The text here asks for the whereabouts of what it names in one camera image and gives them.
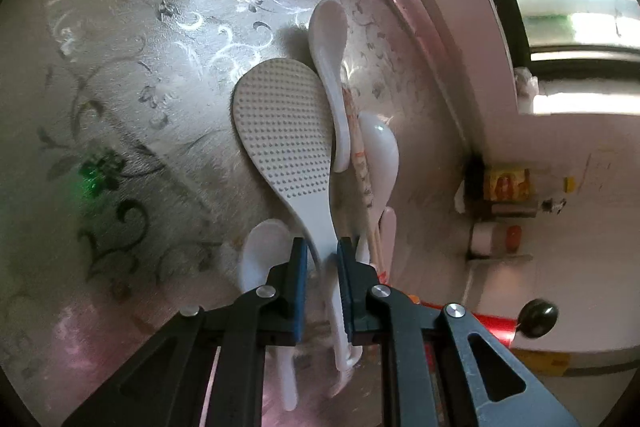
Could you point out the white jar red lid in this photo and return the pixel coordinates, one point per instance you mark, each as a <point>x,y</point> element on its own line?
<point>492,237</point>

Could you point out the crumpled white tissue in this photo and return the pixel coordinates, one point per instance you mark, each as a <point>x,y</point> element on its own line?
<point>526,89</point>

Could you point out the black plastic spoon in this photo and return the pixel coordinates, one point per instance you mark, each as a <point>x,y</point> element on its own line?
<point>537,318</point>

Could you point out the red utensil holder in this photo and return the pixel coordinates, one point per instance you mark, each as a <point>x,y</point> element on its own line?
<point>495,329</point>

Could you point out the white paper scrap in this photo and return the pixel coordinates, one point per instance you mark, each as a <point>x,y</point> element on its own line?
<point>459,199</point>

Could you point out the dark sauce bottle with pourer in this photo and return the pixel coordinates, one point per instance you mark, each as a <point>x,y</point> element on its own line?
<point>520,208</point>

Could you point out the glass bottle yellow cap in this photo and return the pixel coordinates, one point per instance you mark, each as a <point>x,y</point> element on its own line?
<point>507,184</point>

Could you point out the grey dotted rice paddle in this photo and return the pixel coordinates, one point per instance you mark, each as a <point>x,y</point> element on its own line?
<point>285,132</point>

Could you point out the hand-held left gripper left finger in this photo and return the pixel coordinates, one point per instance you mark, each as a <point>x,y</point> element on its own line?
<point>299,297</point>

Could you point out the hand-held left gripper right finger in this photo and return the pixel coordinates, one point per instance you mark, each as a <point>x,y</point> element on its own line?
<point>345,302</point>

